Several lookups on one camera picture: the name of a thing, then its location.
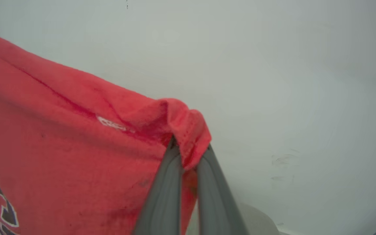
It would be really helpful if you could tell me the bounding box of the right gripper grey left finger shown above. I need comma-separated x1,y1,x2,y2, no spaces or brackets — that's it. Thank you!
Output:
132,136,184,235

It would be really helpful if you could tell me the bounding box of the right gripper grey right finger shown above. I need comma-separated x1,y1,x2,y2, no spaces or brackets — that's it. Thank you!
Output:
196,145,249,235

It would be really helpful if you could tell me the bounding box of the red and white garment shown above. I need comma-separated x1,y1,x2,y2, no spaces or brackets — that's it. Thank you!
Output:
0,28,212,235

